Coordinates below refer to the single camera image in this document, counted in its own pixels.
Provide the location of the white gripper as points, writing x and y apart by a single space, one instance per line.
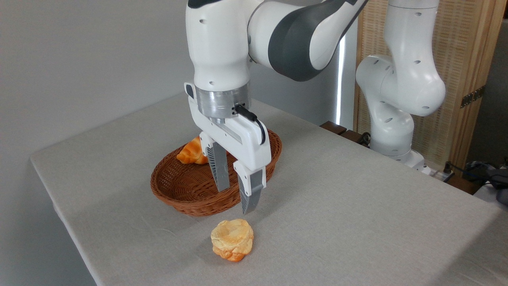
248 141

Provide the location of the pale round bread bun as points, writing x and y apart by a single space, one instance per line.
232 238

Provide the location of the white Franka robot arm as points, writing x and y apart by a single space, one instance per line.
218 43

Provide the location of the orange croissant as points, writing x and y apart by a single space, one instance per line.
191 153

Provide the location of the brown wicker basket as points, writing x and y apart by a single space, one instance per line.
182 186

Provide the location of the dark brown wooden block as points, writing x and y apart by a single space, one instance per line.
351 136
332 127

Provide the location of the grey tablecloth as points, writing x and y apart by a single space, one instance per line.
357 222

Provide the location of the black power plug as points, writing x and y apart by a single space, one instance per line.
448 168

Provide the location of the dark brown wooden board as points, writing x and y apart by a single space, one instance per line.
462 184

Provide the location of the brass screen hinge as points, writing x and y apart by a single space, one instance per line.
472 97

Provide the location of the wooden rattan folding screen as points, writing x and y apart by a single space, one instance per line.
462 39

